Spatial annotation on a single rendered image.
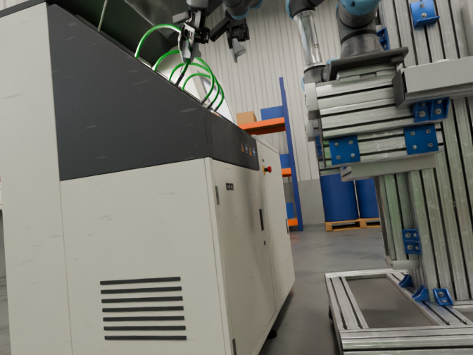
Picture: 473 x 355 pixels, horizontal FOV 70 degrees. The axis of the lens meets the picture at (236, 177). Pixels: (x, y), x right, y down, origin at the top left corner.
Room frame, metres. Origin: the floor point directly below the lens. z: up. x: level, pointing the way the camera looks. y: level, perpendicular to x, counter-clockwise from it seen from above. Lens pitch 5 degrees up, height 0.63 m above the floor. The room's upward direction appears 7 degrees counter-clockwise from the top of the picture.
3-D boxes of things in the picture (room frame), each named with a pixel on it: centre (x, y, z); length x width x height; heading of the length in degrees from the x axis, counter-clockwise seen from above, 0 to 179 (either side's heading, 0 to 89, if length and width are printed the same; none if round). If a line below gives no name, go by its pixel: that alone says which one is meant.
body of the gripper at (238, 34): (1.36, -0.07, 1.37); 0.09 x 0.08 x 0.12; 74
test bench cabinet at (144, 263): (1.45, 0.26, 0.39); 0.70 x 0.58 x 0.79; 164
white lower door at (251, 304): (1.37, -0.02, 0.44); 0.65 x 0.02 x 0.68; 164
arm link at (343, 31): (1.09, -0.46, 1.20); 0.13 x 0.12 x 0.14; 166
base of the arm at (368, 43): (1.09, -0.46, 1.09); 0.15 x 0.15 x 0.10
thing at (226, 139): (1.38, 0.00, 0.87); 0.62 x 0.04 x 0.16; 164
